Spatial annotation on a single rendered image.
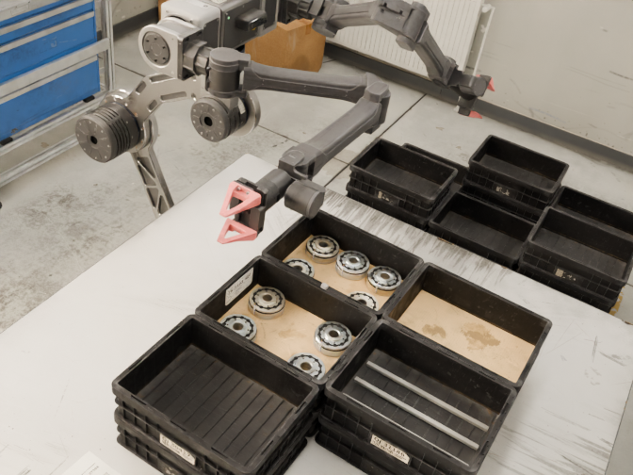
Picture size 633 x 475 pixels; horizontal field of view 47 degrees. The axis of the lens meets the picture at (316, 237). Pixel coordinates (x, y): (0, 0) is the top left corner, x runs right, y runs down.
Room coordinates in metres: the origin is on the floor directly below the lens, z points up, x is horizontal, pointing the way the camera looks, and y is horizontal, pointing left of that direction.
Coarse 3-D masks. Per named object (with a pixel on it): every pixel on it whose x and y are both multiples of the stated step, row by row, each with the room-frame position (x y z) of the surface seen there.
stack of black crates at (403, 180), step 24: (384, 144) 2.88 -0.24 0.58; (360, 168) 2.62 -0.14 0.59; (384, 168) 2.81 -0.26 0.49; (408, 168) 2.82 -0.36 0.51; (432, 168) 2.77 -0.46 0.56; (360, 192) 2.60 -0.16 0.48; (384, 192) 2.56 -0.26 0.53; (408, 192) 2.51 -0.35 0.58; (432, 192) 2.68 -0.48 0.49; (408, 216) 2.50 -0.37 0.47
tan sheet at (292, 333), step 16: (240, 304) 1.46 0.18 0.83; (288, 304) 1.49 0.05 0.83; (256, 320) 1.41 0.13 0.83; (272, 320) 1.42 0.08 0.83; (288, 320) 1.43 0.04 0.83; (304, 320) 1.44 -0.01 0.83; (320, 320) 1.45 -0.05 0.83; (256, 336) 1.35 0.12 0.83; (272, 336) 1.36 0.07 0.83; (288, 336) 1.37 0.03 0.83; (304, 336) 1.38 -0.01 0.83; (352, 336) 1.41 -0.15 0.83; (272, 352) 1.30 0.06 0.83; (288, 352) 1.31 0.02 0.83
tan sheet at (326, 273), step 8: (304, 240) 1.79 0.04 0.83; (304, 248) 1.75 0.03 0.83; (288, 256) 1.70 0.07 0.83; (296, 256) 1.71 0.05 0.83; (304, 256) 1.71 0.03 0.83; (312, 264) 1.68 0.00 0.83; (320, 264) 1.69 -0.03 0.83; (328, 264) 1.70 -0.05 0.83; (320, 272) 1.65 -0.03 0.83; (328, 272) 1.66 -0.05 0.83; (336, 272) 1.66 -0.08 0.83; (320, 280) 1.62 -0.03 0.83; (328, 280) 1.62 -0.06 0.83; (336, 280) 1.63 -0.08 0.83; (344, 280) 1.64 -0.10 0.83; (352, 280) 1.64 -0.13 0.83; (360, 280) 1.65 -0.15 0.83; (336, 288) 1.59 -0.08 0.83; (344, 288) 1.60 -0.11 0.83; (352, 288) 1.60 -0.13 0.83; (360, 288) 1.61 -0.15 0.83; (376, 296) 1.59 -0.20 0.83
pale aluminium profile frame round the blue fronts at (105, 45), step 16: (112, 32) 3.43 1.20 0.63; (96, 48) 3.30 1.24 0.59; (112, 48) 3.42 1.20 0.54; (48, 64) 3.02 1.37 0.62; (64, 64) 3.10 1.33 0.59; (112, 64) 3.42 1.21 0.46; (16, 80) 2.84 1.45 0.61; (32, 80) 2.92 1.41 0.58; (112, 80) 3.42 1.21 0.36; (0, 96) 2.75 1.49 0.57; (96, 96) 3.33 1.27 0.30; (64, 112) 3.12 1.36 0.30; (80, 112) 3.19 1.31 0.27; (32, 128) 2.93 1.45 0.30; (48, 128) 2.99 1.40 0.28; (0, 144) 2.76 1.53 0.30; (16, 144) 2.81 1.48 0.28; (64, 144) 3.08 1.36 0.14; (32, 160) 2.89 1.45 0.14; (0, 176) 2.73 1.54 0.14; (16, 176) 2.78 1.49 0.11; (0, 208) 2.66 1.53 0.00
